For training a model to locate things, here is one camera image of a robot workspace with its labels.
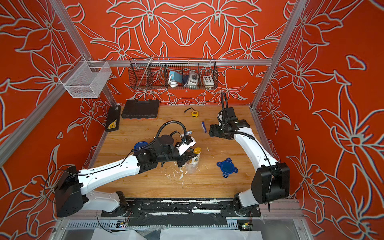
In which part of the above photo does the blue white item in basket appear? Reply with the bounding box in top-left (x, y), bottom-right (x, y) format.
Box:
top-left (168, 71), bottom-right (183, 88)

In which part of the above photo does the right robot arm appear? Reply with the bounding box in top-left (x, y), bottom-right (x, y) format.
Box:
top-left (209, 120), bottom-right (290, 216)

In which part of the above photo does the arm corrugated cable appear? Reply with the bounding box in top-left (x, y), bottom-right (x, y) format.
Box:
top-left (219, 92), bottom-right (272, 208)
top-left (131, 120), bottom-right (188, 154)

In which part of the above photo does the clear plastic container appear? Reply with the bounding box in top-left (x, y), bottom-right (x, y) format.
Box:
top-left (185, 158), bottom-right (199, 174)

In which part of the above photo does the grey device in basket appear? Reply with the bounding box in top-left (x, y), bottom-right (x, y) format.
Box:
top-left (184, 72), bottom-right (200, 88)

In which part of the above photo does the black wire wall basket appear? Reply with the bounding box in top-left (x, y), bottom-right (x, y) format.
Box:
top-left (129, 57), bottom-right (219, 90)

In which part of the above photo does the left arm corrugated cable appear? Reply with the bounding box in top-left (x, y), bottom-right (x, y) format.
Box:
top-left (131, 120), bottom-right (188, 154)

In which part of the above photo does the aluminium frame post left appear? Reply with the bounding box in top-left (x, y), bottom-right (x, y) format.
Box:
top-left (50, 1), bottom-right (117, 106)

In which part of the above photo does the black tool case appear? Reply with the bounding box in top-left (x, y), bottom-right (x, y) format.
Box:
top-left (122, 100), bottom-right (160, 119)

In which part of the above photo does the white bottle yellow cap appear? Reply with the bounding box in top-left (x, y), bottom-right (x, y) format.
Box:
top-left (191, 148), bottom-right (202, 166)

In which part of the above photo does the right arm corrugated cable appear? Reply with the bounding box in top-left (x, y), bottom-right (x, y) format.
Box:
top-left (219, 92), bottom-right (272, 208)

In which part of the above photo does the aluminium frame post right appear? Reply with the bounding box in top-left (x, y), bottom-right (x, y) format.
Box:
top-left (251, 0), bottom-right (307, 112)

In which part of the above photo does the blue lid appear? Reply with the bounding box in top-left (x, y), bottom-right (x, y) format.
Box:
top-left (217, 158), bottom-right (239, 178)
top-left (134, 141), bottom-right (148, 151)

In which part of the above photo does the aluminium crossbar back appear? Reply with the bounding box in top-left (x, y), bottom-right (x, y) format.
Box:
top-left (107, 59), bottom-right (272, 68)

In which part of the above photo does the black box yellow label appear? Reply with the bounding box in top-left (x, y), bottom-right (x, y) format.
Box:
top-left (105, 105), bottom-right (122, 133)

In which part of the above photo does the white button box in basket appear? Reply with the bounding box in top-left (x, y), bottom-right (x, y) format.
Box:
top-left (202, 76), bottom-right (215, 89)

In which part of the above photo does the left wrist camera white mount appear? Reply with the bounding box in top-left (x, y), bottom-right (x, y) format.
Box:
top-left (177, 135), bottom-right (196, 156)

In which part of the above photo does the white wire basket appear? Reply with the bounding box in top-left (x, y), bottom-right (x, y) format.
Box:
top-left (59, 62), bottom-right (112, 99)

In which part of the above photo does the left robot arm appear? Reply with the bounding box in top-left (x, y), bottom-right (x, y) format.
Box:
top-left (54, 135), bottom-right (197, 218)

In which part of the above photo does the yellow tape measure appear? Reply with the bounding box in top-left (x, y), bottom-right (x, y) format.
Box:
top-left (184, 107), bottom-right (199, 118)

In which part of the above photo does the aluminium frame post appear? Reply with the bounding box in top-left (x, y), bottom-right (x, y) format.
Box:
top-left (50, 1), bottom-right (117, 106)
top-left (251, 0), bottom-right (307, 112)

